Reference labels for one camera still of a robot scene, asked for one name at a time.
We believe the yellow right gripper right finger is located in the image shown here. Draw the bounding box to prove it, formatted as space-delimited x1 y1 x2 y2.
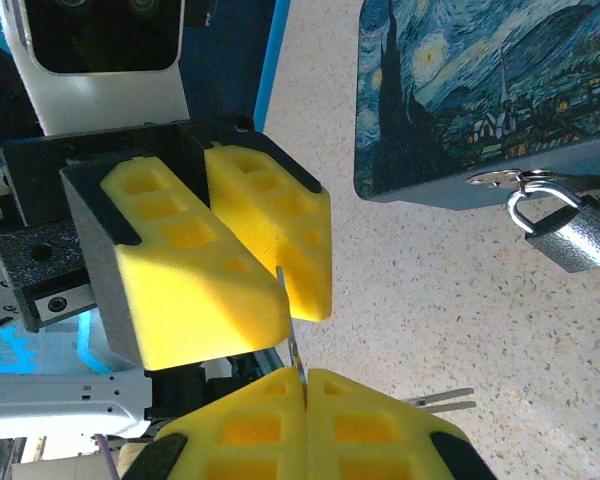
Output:
305 368 496 480

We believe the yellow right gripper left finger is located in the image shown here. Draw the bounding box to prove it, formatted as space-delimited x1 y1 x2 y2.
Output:
122 368 309 480

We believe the starry night print box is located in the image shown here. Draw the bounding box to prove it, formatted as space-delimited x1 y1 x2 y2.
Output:
353 0 600 211

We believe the grey padlock with silver shackle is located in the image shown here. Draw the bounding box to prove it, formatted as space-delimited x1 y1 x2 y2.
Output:
506 180 600 275

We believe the blue table edge trim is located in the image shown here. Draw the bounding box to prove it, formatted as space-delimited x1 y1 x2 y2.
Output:
252 0 291 136

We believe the silver box hasp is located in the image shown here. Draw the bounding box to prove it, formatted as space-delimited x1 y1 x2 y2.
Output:
465 168 556 190

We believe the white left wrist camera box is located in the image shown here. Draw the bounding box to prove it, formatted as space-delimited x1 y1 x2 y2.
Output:
0 0 191 137

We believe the aluminium frame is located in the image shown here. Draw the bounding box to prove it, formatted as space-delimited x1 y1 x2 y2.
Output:
0 370 155 444

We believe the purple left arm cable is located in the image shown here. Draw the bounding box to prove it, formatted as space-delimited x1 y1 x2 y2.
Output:
95 433 120 480

